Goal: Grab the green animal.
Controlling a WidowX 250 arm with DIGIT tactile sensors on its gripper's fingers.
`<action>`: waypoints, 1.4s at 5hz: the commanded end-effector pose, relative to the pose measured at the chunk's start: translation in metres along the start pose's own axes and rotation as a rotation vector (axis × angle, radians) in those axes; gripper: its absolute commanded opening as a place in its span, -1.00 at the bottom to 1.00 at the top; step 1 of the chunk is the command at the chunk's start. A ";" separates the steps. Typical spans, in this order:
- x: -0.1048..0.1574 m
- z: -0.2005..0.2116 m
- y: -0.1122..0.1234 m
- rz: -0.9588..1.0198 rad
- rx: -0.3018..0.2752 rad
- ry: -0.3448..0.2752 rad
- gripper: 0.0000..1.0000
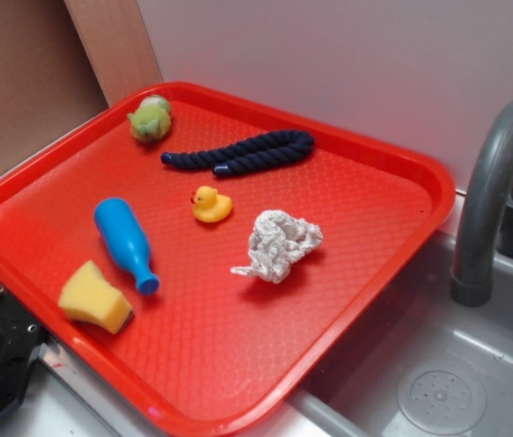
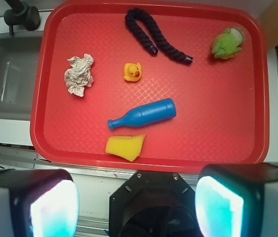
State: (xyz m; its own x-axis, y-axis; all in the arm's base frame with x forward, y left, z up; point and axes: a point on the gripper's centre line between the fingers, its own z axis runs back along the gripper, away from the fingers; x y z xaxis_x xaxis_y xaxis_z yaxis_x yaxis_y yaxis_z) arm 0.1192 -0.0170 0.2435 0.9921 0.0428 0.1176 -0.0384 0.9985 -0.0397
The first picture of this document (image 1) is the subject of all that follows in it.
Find crumpled white cloth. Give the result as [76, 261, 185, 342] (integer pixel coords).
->
[230, 209, 324, 284]

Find yellow rubber duck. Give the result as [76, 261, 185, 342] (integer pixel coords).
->
[191, 186, 233, 223]

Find red plastic tray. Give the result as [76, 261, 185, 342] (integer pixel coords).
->
[0, 83, 455, 436]

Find blue plastic bottle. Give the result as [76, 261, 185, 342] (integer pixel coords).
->
[94, 198, 160, 296]

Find green plush frog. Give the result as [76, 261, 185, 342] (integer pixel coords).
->
[127, 95, 172, 143]

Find yellow sponge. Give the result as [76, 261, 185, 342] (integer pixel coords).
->
[58, 260, 133, 334]

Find grey toy sink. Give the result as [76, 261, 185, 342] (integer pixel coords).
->
[0, 181, 513, 437]

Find wooden board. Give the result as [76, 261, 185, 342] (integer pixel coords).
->
[65, 0, 163, 106]

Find grey plastic faucet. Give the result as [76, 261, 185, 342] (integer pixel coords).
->
[450, 101, 513, 307]

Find navy blue rope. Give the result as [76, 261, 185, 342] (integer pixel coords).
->
[160, 129, 316, 179]

